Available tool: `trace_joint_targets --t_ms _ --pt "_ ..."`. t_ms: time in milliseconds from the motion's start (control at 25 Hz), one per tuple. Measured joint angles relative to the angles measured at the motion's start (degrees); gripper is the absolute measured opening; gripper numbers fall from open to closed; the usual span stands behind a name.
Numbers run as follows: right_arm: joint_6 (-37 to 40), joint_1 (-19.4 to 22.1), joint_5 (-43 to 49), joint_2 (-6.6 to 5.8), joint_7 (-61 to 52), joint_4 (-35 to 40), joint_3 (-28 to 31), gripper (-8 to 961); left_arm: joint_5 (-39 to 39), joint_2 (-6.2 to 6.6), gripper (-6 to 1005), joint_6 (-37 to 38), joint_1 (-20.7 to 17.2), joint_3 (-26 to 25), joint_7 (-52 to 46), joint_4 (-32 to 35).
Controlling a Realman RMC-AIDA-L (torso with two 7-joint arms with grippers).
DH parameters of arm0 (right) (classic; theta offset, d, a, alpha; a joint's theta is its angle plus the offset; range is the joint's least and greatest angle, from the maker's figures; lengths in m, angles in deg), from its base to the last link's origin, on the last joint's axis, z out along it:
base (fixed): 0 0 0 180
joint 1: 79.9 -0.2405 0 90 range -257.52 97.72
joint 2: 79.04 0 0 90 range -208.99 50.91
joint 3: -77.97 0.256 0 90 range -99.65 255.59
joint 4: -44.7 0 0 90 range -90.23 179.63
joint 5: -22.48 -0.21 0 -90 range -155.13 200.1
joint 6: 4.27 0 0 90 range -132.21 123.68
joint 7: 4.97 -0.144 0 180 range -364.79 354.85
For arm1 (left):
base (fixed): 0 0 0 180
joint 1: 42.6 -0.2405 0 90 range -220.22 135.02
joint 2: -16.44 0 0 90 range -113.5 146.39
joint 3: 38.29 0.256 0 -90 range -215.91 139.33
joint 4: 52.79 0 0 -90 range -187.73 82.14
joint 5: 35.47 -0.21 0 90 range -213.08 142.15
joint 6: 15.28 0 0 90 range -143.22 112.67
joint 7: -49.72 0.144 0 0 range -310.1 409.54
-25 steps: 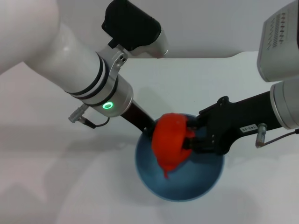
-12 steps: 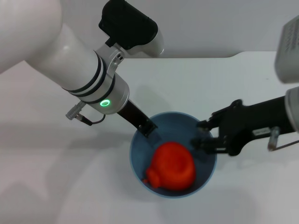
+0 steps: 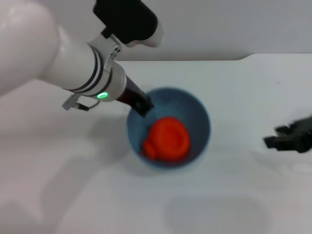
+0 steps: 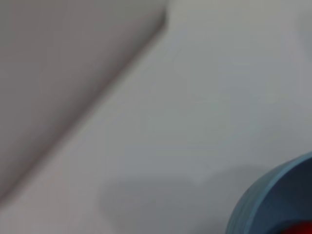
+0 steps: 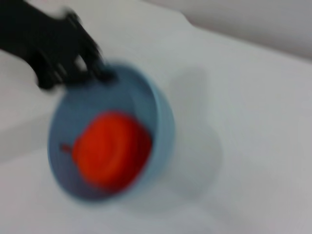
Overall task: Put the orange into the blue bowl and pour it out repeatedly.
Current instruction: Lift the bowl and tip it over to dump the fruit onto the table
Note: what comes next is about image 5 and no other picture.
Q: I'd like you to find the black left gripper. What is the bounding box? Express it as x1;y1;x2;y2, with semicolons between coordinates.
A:
0;0;117;91

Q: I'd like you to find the orange toy fruit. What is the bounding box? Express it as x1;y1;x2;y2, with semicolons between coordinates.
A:
60;111;153;190

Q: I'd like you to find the blue ceramic bowl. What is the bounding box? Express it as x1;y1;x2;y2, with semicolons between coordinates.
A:
47;58;176;203

